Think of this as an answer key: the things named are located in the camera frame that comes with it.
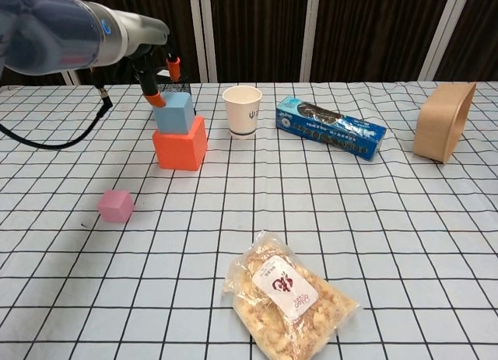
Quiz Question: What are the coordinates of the brown oval paper bowl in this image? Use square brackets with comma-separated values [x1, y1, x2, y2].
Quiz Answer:
[412, 82, 478, 166]

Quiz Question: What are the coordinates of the clear snack bag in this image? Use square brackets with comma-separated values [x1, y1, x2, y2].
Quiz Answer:
[223, 230, 361, 360]

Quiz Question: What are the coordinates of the white paper cup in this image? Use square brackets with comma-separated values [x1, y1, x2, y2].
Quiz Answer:
[222, 86, 262, 140]

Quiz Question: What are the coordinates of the black mesh pen holder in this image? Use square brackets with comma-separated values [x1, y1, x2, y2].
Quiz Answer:
[154, 66, 192, 104]

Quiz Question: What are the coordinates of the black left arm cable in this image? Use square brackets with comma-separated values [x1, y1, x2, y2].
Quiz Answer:
[0, 78, 114, 150]

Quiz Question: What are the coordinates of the black white-framed folding screen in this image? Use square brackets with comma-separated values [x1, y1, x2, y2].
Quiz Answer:
[0, 0, 498, 87]

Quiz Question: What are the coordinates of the orange foam cube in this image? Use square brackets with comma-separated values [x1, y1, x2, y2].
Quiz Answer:
[151, 116, 209, 171]

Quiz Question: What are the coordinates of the small pink foam block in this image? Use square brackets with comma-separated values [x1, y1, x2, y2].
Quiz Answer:
[96, 188, 135, 224]

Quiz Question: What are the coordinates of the blue foam cube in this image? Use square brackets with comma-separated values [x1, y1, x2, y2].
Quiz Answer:
[152, 92, 196, 135]

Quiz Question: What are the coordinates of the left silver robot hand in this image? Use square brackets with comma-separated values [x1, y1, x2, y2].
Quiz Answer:
[126, 12, 181, 109]

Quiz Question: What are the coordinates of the blue cookie box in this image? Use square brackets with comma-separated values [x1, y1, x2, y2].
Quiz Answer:
[275, 96, 388, 163]

